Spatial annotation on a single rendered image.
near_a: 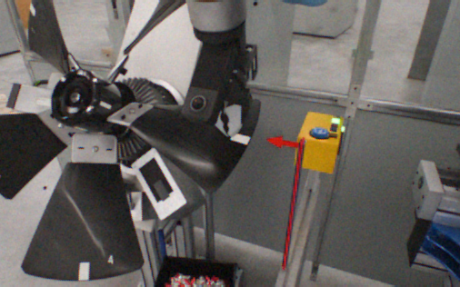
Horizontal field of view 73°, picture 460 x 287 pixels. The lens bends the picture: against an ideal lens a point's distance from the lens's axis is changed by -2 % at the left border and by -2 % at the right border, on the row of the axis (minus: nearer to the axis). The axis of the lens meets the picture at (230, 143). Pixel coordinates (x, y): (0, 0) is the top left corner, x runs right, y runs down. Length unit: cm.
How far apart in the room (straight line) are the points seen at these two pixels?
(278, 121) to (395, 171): 51
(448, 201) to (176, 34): 83
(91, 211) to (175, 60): 48
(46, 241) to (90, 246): 8
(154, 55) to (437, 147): 105
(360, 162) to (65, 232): 110
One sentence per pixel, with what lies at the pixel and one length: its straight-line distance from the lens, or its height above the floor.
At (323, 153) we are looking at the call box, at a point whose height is 104.
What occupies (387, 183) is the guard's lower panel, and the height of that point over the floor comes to 65.
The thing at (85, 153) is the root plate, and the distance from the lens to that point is 71.
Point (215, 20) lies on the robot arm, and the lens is 41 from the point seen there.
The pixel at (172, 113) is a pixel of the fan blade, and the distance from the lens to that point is 65.
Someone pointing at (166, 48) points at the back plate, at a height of 122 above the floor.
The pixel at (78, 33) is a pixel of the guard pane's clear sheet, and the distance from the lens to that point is 176.
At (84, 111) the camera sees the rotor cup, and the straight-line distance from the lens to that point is 68.
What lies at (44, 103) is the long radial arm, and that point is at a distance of 100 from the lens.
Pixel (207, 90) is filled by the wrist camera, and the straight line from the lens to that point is 42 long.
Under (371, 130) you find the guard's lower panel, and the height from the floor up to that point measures 88.
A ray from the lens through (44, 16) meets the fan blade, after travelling 90.
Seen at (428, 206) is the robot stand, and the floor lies 95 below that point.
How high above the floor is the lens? 147
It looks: 32 degrees down
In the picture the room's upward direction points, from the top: straight up
